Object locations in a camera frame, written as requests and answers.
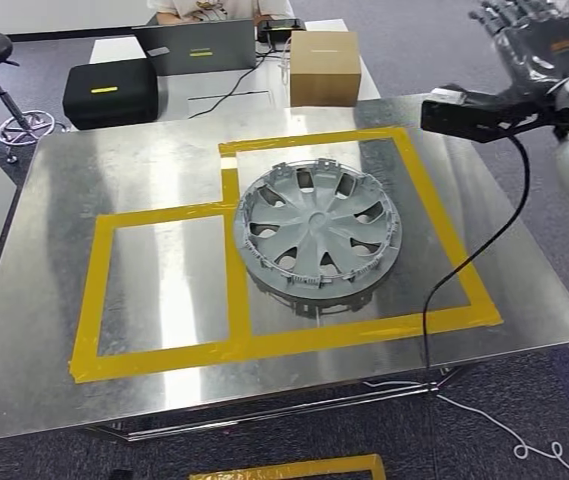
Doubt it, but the black camera cable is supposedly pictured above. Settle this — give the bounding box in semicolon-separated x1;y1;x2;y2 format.
421;135;532;372

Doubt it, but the black hard case yellow label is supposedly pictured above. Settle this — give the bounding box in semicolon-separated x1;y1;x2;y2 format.
62;57;160;131

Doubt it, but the yellow floor tape square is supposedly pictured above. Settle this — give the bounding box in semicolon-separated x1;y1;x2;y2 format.
189;453;387;480

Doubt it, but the silver wheel hubcap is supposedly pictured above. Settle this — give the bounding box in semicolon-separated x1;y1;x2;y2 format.
233;157;403;301

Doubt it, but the stainless steel workbench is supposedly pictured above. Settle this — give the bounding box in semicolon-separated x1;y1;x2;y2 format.
0;92;569;445

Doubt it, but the brown cardboard box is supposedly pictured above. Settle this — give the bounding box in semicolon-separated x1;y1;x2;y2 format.
289;29;362;109

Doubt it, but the black laptop cable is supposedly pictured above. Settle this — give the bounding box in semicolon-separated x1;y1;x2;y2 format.
187;42;275;121

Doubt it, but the black device box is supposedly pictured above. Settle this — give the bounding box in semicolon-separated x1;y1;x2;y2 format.
256;17;307;46

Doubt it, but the person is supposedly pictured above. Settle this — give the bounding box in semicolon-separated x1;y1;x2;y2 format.
146;0;295;26

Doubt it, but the yellow tape double-rectangle outline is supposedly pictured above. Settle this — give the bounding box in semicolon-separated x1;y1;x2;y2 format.
69;125;504;386

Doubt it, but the white floor cable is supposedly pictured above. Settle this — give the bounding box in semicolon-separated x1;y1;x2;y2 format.
0;301;569;480

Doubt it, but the grey laptop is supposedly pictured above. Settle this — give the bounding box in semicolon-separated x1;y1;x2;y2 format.
131;18;258;76

